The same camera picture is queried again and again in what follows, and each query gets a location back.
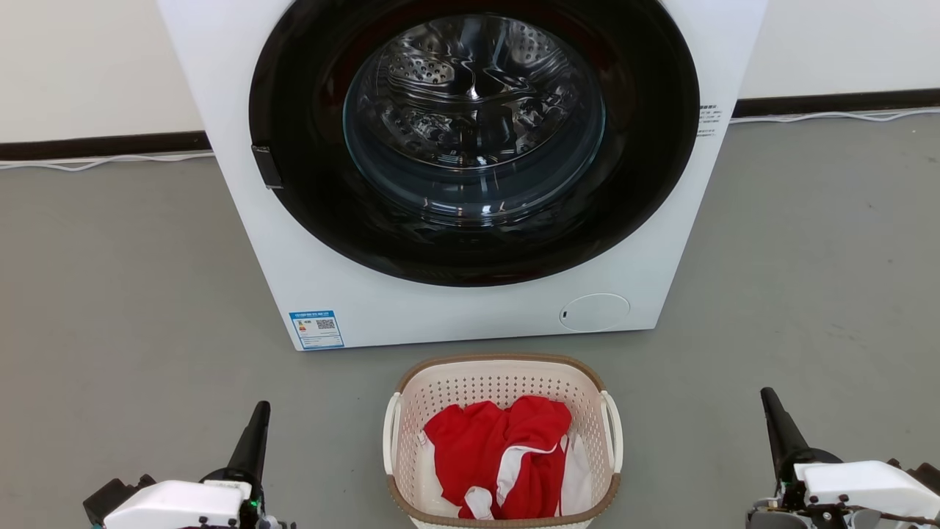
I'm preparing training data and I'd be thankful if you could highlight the thin white floor cable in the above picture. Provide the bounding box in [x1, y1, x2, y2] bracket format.
[0, 151, 215, 172]
[729, 107, 940, 124]

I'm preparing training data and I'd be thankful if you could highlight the white front-load washing machine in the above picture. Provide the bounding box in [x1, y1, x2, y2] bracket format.
[156, 0, 769, 352]

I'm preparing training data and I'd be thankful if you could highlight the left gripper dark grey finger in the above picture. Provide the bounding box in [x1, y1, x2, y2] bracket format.
[226, 400, 272, 486]

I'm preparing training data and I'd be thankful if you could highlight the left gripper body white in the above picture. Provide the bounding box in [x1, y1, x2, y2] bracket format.
[103, 468, 296, 529]

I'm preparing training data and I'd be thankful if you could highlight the red and white garment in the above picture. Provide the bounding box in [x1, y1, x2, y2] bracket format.
[417, 395, 593, 521]

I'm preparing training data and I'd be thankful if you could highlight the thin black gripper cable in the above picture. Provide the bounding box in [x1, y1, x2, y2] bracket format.
[845, 505, 940, 528]

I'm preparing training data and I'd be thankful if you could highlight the blue energy label sticker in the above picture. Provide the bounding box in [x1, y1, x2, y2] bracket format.
[289, 310, 345, 351]

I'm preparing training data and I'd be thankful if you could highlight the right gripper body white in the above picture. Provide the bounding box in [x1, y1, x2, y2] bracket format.
[746, 450, 940, 529]

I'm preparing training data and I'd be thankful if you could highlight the round white filter cover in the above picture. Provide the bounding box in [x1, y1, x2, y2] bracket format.
[560, 293, 631, 333]

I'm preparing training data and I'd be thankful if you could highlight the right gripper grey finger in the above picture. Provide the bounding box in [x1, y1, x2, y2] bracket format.
[760, 387, 811, 471]

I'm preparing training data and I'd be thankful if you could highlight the beige perforated laundry basket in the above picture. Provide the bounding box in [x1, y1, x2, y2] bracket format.
[382, 353, 624, 529]

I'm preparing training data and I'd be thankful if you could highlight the round dark glass washer door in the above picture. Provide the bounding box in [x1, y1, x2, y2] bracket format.
[248, 0, 701, 287]

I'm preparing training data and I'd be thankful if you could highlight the black door latch handle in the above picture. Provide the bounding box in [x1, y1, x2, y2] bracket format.
[251, 145, 283, 190]

